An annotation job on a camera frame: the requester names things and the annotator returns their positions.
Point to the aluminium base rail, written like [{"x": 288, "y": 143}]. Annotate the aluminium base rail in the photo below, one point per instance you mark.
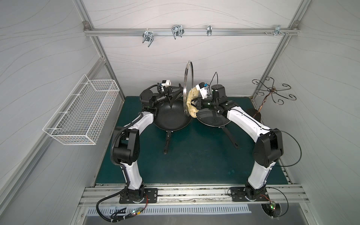
[{"x": 198, "y": 194}]

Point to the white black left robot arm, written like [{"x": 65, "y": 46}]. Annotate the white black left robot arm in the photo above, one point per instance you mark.
[{"x": 125, "y": 147}]

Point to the black base copper hook stand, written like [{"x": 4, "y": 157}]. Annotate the black base copper hook stand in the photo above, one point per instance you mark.
[{"x": 268, "y": 89}]

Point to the white wire basket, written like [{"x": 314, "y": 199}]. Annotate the white wire basket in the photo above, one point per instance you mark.
[{"x": 81, "y": 117}]

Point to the black frying pan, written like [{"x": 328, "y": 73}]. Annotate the black frying pan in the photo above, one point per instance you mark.
[
  {"x": 171, "y": 119},
  {"x": 230, "y": 136}
]

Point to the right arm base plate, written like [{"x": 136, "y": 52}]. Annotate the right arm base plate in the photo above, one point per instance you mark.
[{"x": 248, "y": 194}]

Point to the metal u-bolt clamp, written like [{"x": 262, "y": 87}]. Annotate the metal u-bolt clamp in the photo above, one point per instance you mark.
[
  {"x": 148, "y": 37},
  {"x": 177, "y": 31}
]

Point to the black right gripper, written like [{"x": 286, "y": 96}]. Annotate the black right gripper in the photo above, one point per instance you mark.
[{"x": 198, "y": 102}]

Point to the glass pot lid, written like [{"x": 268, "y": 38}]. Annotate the glass pot lid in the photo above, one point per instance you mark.
[
  {"x": 186, "y": 88},
  {"x": 212, "y": 118}
]

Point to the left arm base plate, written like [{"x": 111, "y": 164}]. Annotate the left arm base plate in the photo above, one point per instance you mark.
[{"x": 146, "y": 195}]

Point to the left black frying pan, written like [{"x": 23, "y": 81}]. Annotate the left black frying pan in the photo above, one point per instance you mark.
[{"x": 171, "y": 119}]

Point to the right black frying pan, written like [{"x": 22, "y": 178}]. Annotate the right black frying pan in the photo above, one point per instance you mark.
[{"x": 230, "y": 136}]

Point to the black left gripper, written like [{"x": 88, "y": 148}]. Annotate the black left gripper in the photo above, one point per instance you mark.
[{"x": 173, "y": 92}]

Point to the right metal bolt clamp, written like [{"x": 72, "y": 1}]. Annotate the right metal bolt clamp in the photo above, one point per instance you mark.
[{"x": 277, "y": 32}]

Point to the horizontal aluminium rail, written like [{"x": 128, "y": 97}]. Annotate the horizontal aluminium rail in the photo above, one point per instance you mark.
[{"x": 187, "y": 32}]

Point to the left metal u-bolt clamp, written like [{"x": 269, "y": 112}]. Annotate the left metal u-bolt clamp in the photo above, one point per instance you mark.
[{"x": 148, "y": 37}]

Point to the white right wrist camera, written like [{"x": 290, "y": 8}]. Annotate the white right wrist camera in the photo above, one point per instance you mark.
[{"x": 203, "y": 89}]

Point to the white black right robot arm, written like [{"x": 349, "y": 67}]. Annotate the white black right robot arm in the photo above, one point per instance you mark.
[{"x": 268, "y": 146}]

